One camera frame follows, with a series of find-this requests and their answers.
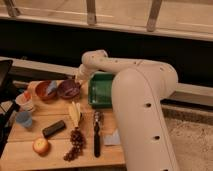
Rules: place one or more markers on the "black rectangular block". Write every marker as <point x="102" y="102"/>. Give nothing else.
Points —
<point x="54" y="128"/>

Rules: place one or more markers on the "purple grape bunch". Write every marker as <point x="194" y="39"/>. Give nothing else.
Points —
<point x="78" y="142"/>

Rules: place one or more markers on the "white cup with carrot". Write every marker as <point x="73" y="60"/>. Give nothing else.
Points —
<point x="25" y="101"/>

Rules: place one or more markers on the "purple bowl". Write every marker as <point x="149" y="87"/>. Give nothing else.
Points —
<point x="66" y="84"/>

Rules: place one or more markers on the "red-brown bowl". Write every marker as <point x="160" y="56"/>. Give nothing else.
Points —
<point x="41" y="91"/>

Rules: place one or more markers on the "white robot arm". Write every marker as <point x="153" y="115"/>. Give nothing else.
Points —
<point x="137" y="89"/>

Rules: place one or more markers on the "crumpled grey cloth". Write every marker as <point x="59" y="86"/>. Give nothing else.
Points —
<point x="112" y="139"/>

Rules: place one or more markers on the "yellow banana toy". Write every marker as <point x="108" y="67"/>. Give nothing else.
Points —
<point x="75" y="113"/>

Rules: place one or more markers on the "blue cloth in bowl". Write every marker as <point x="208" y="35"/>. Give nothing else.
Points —
<point x="51" y="87"/>

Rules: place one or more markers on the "black-handled kitchen tool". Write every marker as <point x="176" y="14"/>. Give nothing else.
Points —
<point x="98" y="117"/>

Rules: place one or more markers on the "black device at left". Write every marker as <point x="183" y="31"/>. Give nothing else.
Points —
<point x="8" y="92"/>

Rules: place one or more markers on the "red-yellow apple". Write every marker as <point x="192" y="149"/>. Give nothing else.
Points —
<point x="41" y="146"/>

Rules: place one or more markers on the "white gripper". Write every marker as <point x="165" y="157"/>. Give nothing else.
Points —
<point x="83" y="73"/>

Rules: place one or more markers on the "blue plastic cup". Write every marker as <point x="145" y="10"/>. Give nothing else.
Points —
<point x="24" y="119"/>

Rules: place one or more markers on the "green plastic tray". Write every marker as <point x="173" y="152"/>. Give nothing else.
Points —
<point x="99" y="90"/>

